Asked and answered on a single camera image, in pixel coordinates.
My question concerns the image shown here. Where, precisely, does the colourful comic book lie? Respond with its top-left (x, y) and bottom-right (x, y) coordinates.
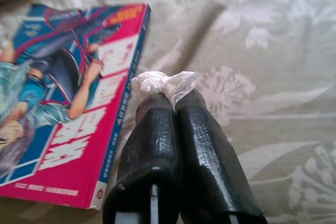
top-left (0, 2), bottom-right (153, 211)

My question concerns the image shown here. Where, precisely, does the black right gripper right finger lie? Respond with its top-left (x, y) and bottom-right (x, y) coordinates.
top-left (173, 89), bottom-right (269, 224)

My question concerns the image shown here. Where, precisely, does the white tissue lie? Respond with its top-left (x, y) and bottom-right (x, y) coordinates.
top-left (130, 70), bottom-right (202, 105)

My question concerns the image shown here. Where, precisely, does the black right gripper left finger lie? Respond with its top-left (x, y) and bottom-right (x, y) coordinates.
top-left (102, 94), bottom-right (184, 224)

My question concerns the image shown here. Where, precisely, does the beige floral bed sheet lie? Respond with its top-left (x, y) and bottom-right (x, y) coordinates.
top-left (0, 0), bottom-right (336, 224)

